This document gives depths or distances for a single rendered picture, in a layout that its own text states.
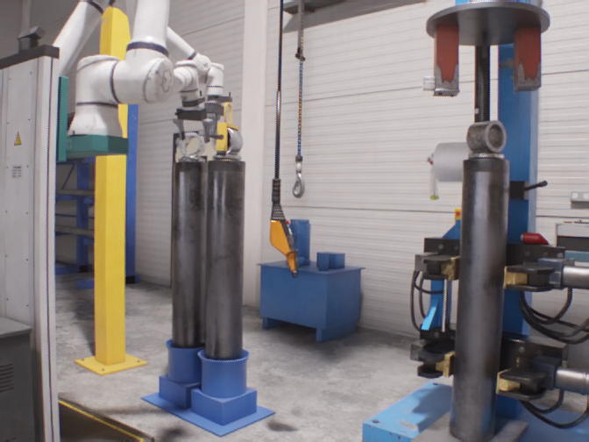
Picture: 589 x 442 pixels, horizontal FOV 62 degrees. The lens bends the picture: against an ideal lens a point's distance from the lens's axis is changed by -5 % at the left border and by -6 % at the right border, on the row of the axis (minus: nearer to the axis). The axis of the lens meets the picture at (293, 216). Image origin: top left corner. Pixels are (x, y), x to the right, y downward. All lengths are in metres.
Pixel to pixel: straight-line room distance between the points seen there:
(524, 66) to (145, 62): 1.67
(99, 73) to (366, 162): 3.65
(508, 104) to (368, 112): 2.48
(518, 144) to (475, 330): 1.02
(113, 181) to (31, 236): 1.98
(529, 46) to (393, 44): 2.75
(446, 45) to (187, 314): 2.05
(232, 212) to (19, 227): 1.23
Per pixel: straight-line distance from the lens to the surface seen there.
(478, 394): 2.58
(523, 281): 2.37
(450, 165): 3.44
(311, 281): 4.65
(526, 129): 2.89
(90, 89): 1.90
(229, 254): 2.84
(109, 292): 3.92
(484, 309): 2.47
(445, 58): 2.53
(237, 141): 2.90
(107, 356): 4.02
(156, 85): 1.80
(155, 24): 1.92
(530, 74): 2.59
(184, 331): 3.18
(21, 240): 2.02
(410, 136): 4.95
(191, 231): 3.08
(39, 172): 1.91
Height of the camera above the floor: 1.27
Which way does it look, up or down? 2 degrees down
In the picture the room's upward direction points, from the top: 1 degrees clockwise
